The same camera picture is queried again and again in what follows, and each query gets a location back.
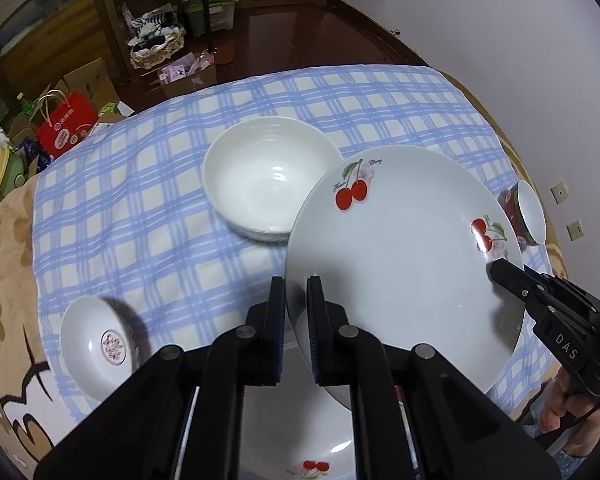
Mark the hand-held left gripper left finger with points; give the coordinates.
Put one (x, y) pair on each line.
(280, 345)

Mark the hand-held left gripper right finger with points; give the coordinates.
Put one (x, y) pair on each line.
(314, 345)

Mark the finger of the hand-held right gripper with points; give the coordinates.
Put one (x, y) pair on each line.
(515, 282)
(570, 290)

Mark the small red patterned bowl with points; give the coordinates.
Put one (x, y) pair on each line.
(532, 210)

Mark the white cherry print plate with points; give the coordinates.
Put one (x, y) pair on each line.
(405, 260)
(300, 430)

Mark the large white bowl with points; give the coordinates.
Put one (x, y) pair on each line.
(270, 175)

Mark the small bowl with round print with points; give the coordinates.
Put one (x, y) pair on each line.
(85, 340)

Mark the person's right hand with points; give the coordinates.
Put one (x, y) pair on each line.
(555, 410)

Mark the blue plaid cloth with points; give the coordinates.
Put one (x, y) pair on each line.
(155, 185)

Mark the pink packets on floor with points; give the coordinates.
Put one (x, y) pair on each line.
(180, 70)

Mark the red paper bag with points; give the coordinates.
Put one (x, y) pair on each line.
(65, 130)

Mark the wicker basket with plush toys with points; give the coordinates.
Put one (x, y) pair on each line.
(155, 55)

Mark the yellow green plush toy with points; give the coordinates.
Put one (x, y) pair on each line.
(5, 175)

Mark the cardboard box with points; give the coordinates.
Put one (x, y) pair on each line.
(87, 80)

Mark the clear plastic storage box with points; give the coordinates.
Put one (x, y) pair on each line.
(220, 15)

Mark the green bottle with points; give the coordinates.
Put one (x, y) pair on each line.
(27, 107)

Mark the wooden corner shelf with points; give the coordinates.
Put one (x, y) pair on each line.
(115, 10)

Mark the wooden wardrobe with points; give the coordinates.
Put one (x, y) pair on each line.
(40, 35)

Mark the wall socket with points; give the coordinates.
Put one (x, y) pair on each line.
(560, 192)
(576, 229)

